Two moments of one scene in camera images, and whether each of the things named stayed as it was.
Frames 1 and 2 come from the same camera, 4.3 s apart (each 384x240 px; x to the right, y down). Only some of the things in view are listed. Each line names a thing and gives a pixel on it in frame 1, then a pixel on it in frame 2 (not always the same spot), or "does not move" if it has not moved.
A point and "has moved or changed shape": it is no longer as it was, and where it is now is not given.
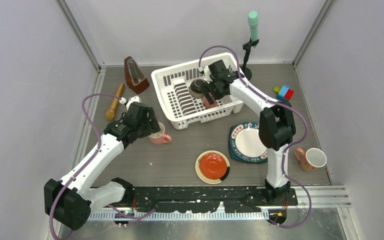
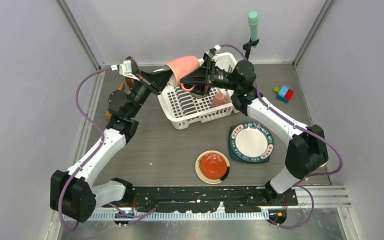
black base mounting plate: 205,199 does not move
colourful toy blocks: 283,93 does not move
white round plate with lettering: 246,144 does not move
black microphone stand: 246,71 does not move
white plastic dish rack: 171,85 does not move
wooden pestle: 110,113 does not move
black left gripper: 152,125 to 155,82
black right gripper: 206,89 to 203,78
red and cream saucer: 212,167 does not move
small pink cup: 207,105 has moved or changed shape
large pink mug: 158,137 to 181,68
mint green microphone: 253,17 does not move
